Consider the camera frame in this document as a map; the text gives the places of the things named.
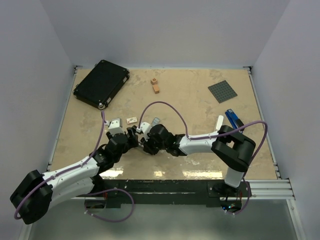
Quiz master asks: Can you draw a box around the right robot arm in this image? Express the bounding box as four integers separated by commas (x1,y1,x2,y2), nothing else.
137,122,256,197

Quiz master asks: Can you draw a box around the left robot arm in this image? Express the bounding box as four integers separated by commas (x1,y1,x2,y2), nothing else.
9,126,139,225

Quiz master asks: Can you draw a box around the blue stapler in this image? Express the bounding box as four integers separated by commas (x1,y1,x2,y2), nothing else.
225,109,244,129

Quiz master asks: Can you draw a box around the plain wooden block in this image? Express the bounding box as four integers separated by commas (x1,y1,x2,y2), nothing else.
152,84,160,94

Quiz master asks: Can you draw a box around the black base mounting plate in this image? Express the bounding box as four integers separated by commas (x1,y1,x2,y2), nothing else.
89,179,252,212

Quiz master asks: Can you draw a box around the wooden cube with circle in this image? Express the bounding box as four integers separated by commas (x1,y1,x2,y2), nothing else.
150,78,158,85

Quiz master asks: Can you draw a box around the black hard case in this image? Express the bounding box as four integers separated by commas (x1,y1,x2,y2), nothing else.
73,59,130,110

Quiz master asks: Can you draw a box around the grey studded baseplate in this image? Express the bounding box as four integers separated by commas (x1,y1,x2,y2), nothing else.
207,80,238,104

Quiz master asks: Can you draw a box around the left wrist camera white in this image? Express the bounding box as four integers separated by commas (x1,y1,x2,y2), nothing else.
104,117,125,136

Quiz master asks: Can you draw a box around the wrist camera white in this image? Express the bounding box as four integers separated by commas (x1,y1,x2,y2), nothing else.
136,122,152,134
104,117,125,136

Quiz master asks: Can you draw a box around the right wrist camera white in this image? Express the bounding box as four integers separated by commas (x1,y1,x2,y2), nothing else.
136,122,152,134

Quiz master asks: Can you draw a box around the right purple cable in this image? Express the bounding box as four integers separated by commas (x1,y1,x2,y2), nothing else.
138,101,269,216

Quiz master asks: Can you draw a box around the aluminium frame rail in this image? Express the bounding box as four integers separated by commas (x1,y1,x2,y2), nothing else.
247,179,295,200

